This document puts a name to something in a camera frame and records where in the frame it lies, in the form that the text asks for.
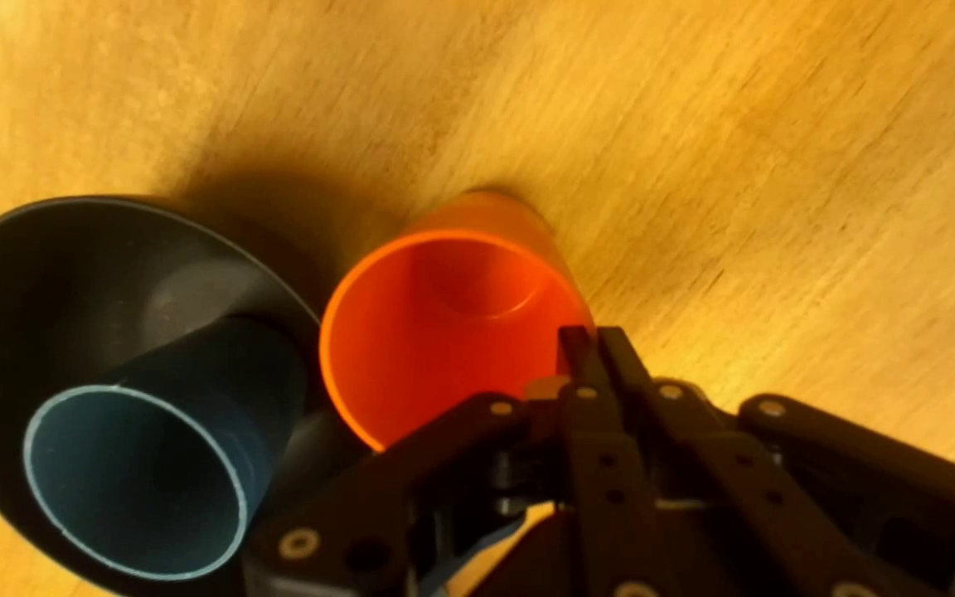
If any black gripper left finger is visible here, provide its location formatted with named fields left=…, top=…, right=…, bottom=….
left=243, top=390, right=575, bottom=597

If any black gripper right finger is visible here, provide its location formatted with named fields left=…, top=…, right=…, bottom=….
left=560, top=327, right=955, bottom=597

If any dark teal plastic cup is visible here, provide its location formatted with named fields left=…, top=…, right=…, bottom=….
left=22, top=319, right=309, bottom=583

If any orange plastic cup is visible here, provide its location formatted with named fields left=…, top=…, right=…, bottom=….
left=317, top=189, right=595, bottom=451

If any black bowl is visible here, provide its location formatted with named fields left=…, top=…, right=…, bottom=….
left=0, top=199, right=323, bottom=597

